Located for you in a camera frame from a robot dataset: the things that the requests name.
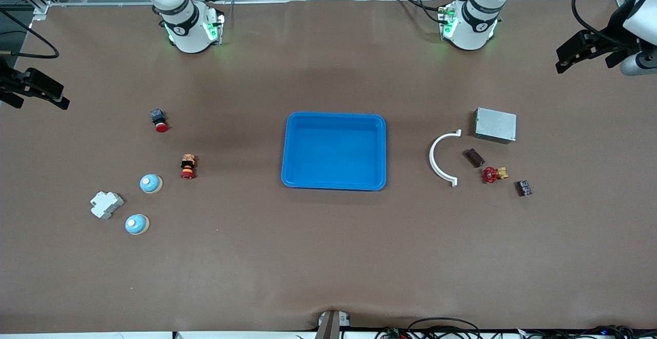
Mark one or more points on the red pushbutton with orange block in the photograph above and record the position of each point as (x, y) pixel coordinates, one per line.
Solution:
(188, 167)

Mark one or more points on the black switch red mushroom button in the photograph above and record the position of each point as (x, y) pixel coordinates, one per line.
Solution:
(160, 122)

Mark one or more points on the silver metal power supply box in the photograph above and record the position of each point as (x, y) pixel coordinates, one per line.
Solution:
(495, 126)

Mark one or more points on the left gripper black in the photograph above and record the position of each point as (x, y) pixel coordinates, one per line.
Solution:
(612, 41)

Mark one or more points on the grey metal bracket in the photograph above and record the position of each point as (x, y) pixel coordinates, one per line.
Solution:
(328, 326)

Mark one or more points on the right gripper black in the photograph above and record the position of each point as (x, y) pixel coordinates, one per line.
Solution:
(7, 83)

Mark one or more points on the white DIN rail breaker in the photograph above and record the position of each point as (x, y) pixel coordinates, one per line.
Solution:
(106, 205)

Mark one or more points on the blue plastic tray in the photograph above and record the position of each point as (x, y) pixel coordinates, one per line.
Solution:
(333, 154)

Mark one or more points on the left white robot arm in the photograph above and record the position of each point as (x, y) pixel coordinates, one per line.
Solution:
(475, 31)

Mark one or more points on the brown table cover mat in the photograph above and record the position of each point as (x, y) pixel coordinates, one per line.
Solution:
(328, 257)

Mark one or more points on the brown electrolytic capacitor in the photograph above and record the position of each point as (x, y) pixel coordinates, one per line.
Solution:
(474, 157)

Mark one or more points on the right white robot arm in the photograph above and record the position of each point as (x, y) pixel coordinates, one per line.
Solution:
(190, 36)

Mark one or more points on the small black connector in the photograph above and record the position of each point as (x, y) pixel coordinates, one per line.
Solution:
(524, 188)

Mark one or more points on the blue service bell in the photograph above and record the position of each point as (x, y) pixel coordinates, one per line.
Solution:
(151, 184)
(136, 224)

